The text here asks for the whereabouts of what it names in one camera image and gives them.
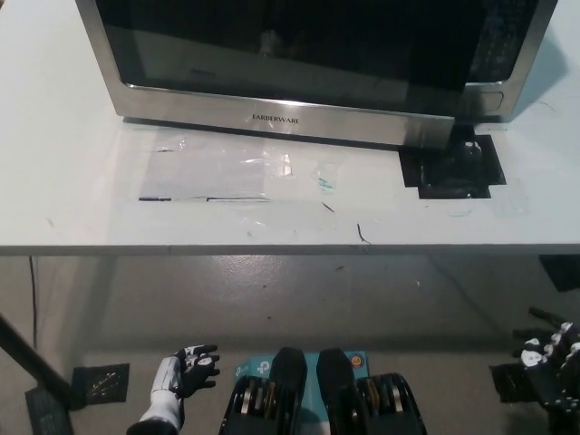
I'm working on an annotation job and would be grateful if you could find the thin black floor cable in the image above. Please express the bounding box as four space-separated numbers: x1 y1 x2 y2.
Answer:
28 256 38 351

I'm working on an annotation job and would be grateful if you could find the grey clear plastic sheet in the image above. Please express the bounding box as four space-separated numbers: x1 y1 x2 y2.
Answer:
137 134 295 203

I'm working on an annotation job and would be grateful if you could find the black slanted pole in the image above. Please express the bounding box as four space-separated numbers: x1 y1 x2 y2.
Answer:
0 311 74 412

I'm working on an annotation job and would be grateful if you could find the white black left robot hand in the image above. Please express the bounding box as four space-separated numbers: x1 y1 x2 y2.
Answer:
155 343 221 400

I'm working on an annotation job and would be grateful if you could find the black square floor mat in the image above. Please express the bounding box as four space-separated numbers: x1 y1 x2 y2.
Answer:
71 362 131 405
537 255 580 293
24 383 74 435
488 362 547 405

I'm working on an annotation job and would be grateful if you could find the black tape patch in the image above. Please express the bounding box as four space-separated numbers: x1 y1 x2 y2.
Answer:
398 128 508 201

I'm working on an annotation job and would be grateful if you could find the stainless steel microwave body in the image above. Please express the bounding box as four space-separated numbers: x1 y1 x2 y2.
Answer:
118 0 559 153

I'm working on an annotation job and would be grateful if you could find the black glass microwave door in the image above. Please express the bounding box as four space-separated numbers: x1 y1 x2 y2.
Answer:
74 0 496 150

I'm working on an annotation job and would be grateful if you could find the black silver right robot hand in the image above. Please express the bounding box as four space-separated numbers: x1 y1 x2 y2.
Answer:
511 307 580 411

